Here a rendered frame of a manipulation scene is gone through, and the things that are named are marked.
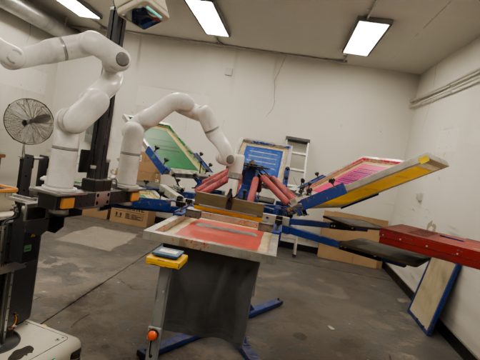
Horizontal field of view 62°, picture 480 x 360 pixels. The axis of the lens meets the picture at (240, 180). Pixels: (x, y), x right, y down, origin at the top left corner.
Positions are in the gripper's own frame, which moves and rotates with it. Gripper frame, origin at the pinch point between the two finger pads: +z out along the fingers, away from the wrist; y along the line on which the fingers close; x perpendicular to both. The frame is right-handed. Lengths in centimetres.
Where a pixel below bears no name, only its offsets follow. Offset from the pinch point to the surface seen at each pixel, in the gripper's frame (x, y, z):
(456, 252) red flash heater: 120, 1, 1
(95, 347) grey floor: -72, -23, 110
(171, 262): -8, 74, 15
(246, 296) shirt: 20, 40, 33
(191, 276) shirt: -6, 41, 30
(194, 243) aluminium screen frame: -6, 50, 12
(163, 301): -10, 69, 32
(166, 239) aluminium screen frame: -18, 50, 13
